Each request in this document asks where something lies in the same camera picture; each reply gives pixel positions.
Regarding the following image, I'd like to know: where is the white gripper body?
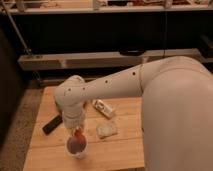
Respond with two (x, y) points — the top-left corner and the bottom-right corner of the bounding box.
(62, 111), (85, 129)

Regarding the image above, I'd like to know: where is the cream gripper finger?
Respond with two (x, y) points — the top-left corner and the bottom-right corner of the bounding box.
(79, 125), (85, 134)
(67, 129), (75, 137)

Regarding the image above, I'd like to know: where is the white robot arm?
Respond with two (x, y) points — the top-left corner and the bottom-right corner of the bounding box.
(54, 56), (213, 171)

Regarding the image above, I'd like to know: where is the green ceramic plate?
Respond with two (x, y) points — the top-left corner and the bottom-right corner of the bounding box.
(55, 100), (63, 114)

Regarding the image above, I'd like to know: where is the clear crumpled plastic bag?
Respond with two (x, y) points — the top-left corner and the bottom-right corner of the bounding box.
(96, 121), (118, 139)

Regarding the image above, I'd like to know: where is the black remote control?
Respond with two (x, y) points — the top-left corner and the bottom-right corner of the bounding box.
(42, 115), (62, 135)

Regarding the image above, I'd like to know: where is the white tube bottle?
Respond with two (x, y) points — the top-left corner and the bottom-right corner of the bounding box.
(92, 99), (115, 119)

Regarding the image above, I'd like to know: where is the metal diagonal pole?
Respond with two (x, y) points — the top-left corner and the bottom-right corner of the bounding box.
(0, 0), (43, 87)

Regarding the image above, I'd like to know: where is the wooden shelf rail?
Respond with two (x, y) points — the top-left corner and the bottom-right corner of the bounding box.
(18, 48), (213, 71)

